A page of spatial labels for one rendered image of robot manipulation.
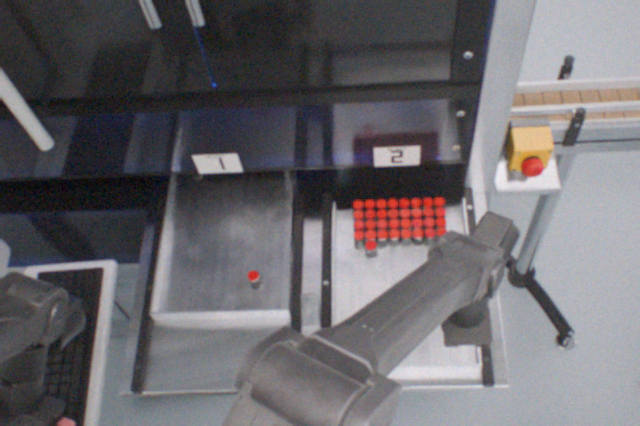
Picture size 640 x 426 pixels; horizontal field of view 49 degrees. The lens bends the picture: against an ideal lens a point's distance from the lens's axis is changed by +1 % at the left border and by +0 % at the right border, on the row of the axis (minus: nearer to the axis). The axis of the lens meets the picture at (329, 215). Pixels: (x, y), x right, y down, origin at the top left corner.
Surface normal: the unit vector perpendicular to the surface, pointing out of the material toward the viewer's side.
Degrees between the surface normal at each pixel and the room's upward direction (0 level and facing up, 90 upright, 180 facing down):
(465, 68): 90
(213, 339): 0
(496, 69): 90
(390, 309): 43
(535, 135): 0
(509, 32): 90
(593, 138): 90
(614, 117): 0
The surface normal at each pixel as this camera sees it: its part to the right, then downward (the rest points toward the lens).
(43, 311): 0.94, 0.33
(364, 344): 0.22, -0.91
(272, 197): -0.08, -0.50
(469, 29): 0.00, 0.87
